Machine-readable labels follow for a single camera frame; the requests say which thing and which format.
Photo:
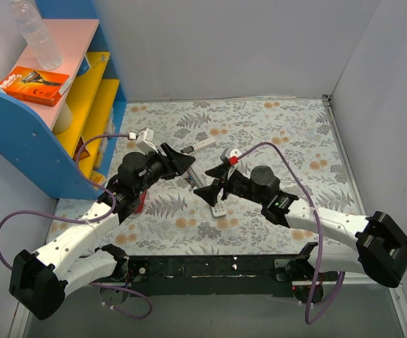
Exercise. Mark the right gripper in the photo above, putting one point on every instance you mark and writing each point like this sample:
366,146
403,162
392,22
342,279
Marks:
224,184

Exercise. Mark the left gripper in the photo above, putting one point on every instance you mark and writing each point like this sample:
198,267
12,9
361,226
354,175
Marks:
167,161

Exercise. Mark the white remote control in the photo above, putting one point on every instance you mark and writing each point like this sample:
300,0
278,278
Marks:
197,179
218,210

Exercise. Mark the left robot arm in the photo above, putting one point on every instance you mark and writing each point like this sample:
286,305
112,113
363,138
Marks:
41,280

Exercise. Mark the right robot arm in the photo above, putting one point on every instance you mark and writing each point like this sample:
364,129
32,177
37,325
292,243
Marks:
371,245

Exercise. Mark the pile of batteries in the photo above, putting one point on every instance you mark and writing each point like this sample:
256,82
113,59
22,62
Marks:
191,182

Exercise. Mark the red box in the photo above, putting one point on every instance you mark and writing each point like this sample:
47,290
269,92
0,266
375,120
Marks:
139,209

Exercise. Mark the floral table mat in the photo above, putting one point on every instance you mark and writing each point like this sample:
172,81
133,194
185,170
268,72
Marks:
293,137

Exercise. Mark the blue yellow shelf unit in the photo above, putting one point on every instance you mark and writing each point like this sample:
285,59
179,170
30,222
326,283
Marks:
57,147

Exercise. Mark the orange razor box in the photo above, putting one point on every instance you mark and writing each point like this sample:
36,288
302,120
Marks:
36,86

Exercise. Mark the clear plastic bottle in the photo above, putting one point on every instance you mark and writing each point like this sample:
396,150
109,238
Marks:
36,34

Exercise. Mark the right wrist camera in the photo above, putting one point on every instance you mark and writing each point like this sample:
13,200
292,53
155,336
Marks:
231,156

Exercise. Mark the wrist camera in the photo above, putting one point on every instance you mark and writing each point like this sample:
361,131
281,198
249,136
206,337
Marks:
231,156
145,141

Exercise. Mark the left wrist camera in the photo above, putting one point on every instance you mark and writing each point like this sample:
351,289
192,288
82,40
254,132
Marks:
145,141

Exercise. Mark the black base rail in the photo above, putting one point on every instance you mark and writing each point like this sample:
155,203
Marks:
216,275

